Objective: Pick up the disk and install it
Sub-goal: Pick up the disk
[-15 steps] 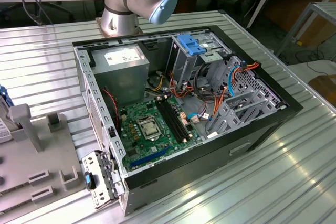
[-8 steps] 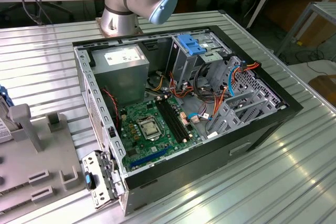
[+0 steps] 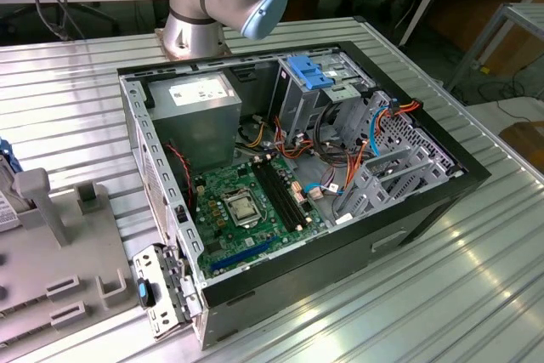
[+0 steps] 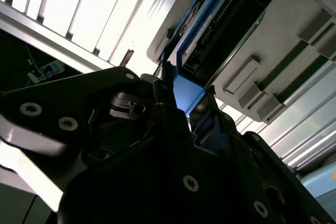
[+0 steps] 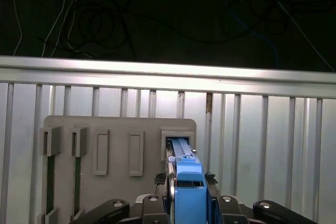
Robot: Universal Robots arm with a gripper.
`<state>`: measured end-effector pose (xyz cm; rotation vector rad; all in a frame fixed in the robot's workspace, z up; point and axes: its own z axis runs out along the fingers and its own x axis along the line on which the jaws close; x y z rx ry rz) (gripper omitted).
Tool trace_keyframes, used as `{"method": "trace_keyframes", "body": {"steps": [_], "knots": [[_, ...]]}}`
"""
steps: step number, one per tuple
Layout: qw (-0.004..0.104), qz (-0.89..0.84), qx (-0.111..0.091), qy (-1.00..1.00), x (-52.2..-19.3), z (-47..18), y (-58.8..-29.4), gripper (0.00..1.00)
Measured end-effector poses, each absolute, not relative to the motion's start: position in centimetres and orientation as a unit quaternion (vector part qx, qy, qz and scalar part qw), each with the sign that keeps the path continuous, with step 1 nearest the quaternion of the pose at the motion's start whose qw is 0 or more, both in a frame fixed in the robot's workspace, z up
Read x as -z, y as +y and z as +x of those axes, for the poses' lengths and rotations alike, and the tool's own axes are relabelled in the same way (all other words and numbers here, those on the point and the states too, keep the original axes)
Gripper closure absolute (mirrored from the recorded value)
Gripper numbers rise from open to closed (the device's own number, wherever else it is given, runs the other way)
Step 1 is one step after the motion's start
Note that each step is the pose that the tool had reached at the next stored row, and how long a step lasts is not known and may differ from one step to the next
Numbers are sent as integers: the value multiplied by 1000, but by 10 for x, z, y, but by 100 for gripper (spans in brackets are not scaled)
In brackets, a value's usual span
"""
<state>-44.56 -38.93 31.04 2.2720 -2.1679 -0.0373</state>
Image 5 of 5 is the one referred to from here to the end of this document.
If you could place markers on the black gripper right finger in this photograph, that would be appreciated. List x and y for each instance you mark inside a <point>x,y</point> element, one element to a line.
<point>227,208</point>

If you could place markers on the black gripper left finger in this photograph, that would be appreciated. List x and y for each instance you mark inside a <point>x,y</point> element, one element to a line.
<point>155,208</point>

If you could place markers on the hard disk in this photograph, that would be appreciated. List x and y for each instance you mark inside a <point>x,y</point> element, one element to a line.
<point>190,200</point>

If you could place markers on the grey parts rack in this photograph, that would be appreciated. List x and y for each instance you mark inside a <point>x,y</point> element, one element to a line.
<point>118,182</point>

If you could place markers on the green RAM stick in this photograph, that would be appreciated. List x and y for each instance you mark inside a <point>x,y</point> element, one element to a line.
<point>77,182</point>
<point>50,182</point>

